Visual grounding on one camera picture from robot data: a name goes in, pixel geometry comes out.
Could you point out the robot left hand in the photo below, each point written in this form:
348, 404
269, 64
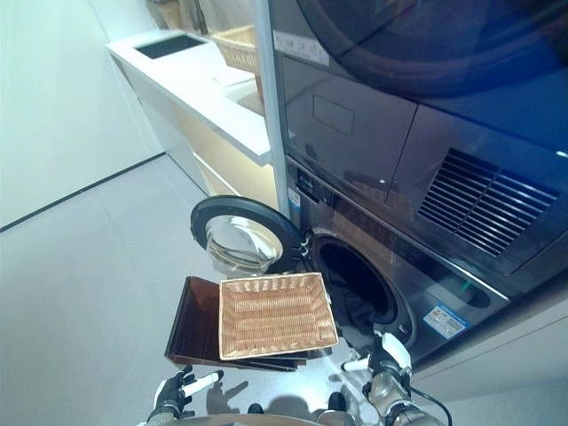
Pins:
171, 392

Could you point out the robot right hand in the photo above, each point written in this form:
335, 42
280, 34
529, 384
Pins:
388, 355

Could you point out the black garment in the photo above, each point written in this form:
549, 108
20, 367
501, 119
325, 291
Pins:
355, 306

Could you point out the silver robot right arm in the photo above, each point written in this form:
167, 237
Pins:
399, 404

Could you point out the grey front-load washing machine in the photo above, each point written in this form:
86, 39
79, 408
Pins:
421, 275

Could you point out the washing machine glass door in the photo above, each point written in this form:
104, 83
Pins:
239, 235

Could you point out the blue energy label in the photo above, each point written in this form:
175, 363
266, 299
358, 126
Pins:
446, 321

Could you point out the black robot right foot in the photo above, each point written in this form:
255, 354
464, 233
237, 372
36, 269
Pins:
337, 401

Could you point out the black robot foot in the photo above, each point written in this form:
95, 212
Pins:
337, 401
255, 408

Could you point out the brown translucent stand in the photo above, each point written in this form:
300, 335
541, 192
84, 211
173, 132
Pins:
191, 319

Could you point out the black robot left foot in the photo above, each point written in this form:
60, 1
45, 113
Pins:
255, 408

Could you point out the wicker laundry basket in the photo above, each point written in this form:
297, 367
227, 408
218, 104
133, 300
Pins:
275, 315

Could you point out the dryer vent grille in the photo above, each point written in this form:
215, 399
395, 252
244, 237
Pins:
483, 206

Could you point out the small blue sticker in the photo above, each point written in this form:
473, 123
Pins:
294, 199

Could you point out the grey stacked dryer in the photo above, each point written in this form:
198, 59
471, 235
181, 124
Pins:
377, 111

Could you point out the white vertical panel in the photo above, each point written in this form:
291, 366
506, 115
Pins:
270, 111

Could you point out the white counter cabinet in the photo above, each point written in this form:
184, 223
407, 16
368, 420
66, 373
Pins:
191, 102

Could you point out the white dryer label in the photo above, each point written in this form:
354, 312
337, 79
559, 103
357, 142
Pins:
302, 46

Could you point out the wicker storage basket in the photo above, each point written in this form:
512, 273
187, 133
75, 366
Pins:
237, 49

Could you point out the woven plant pot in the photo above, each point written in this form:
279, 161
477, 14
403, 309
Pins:
175, 13

